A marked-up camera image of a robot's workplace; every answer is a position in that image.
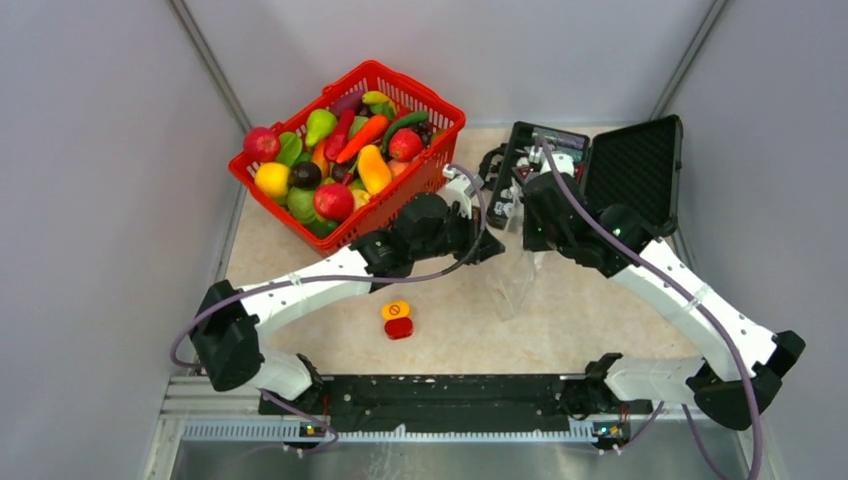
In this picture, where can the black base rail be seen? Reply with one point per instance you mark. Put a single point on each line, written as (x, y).
(462, 403)

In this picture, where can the yellow toy lemon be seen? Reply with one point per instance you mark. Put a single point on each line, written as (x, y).
(272, 179)

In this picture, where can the green toy pear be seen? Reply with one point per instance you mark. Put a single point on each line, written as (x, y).
(319, 125)

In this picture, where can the red toy apple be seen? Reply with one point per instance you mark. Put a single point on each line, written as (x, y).
(334, 202)
(261, 144)

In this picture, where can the clear zip top bag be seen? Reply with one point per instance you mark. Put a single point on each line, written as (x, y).
(512, 275)

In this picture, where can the orange toy carrot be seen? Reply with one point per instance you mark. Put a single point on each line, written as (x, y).
(373, 129)

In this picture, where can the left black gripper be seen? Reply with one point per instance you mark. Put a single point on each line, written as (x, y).
(479, 243)

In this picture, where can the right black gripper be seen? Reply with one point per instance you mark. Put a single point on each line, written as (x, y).
(532, 242)

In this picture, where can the yellow and red button toy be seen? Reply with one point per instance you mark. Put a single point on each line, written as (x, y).
(397, 321)

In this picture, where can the red toy apple on rim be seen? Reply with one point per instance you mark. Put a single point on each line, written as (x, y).
(261, 144)

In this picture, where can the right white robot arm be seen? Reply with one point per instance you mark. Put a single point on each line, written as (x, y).
(740, 365)

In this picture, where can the yellow orange toy mango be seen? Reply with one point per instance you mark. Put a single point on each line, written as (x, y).
(373, 170)

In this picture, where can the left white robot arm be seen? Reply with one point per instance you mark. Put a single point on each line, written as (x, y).
(432, 235)

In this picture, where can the red toy chili pepper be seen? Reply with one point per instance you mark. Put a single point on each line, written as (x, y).
(338, 138)

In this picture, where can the green toy cucumber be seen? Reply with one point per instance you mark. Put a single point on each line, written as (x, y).
(406, 121)

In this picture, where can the black open case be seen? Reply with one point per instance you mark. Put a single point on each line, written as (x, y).
(638, 166)

